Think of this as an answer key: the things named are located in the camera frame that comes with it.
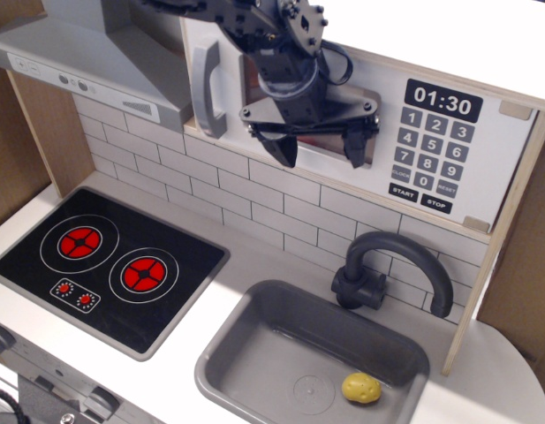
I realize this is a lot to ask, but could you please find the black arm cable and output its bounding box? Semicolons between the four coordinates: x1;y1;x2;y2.
318;39;355;87

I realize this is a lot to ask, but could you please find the grey oven control panel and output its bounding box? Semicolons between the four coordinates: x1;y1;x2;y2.
0;325;159;423

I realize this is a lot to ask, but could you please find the grey toy sink basin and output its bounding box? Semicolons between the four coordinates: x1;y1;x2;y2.
194;280;430;423

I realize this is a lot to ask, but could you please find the grey range hood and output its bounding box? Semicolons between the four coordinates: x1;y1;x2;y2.
0;1;193;132

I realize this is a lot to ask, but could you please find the black cable bottom left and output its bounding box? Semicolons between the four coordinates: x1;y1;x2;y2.
0;384;30;424

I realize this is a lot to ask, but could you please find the black toy stovetop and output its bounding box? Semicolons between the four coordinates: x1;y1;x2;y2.
0;188;230;361

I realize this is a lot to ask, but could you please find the white toy microwave door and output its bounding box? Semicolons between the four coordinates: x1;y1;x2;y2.
183;17;539;234

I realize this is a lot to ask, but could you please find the yellow toy potato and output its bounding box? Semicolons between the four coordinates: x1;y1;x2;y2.
341;373;382;405

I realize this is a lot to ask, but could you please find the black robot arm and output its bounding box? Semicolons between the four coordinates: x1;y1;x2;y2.
148;1;379;168

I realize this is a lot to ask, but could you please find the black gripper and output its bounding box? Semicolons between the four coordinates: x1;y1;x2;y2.
239;79;381;169

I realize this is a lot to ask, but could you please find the dark grey toy faucet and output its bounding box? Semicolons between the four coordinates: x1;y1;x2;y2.
330;231;454;320

